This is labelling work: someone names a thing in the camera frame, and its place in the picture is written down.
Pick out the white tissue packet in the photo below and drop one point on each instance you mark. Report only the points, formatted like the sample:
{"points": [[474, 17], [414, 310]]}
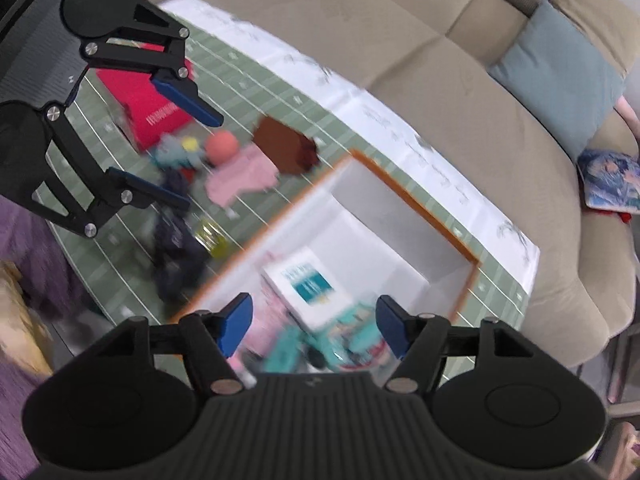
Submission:
{"points": [[309, 290]]}

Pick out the pink foam ball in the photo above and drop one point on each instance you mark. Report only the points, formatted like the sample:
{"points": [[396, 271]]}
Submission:
{"points": [[220, 147]]}

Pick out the light blue cushion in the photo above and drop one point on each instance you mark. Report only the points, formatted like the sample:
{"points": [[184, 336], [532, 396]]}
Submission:
{"points": [[561, 78]]}

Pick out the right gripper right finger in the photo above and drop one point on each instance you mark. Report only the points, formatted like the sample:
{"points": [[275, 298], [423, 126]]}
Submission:
{"points": [[422, 343]]}

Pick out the brown leather pouch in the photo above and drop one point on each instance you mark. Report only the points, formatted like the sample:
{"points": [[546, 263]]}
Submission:
{"points": [[290, 151]]}

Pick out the pink folded cloth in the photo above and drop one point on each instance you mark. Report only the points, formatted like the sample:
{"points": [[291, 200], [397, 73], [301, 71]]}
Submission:
{"points": [[251, 170]]}

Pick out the red cardboard box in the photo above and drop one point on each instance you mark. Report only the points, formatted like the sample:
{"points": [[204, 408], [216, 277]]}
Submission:
{"points": [[140, 112]]}

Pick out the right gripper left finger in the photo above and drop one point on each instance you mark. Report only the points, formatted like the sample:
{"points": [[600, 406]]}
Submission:
{"points": [[206, 341]]}

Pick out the teal plush with yellow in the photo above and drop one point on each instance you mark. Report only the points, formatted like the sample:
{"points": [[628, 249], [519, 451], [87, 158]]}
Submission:
{"points": [[172, 152]]}

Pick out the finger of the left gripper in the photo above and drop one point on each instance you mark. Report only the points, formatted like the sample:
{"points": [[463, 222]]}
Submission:
{"points": [[90, 185], [136, 36]]}

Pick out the purple fuzzy blanket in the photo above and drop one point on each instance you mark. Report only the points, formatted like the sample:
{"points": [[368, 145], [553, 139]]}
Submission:
{"points": [[34, 274]]}

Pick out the dark navy cloth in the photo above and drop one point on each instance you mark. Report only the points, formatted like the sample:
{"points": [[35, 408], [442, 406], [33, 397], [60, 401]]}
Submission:
{"points": [[179, 259]]}

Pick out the beige sofa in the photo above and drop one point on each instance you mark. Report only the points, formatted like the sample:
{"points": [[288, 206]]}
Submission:
{"points": [[426, 60]]}

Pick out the teal plush doll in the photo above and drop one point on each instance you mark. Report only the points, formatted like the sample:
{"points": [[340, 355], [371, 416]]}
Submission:
{"points": [[350, 343]]}

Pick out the yellow green small object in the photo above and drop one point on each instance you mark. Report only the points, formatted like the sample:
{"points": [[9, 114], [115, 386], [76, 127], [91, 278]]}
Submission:
{"points": [[210, 236]]}

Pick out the orange rimmed white box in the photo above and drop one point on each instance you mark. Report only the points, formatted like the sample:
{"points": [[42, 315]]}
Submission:
{"points": [[371, 238]]}

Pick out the blue anime print pillow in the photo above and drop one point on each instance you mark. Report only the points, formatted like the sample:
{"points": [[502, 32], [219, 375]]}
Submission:
{"points": [[610, 181]]}

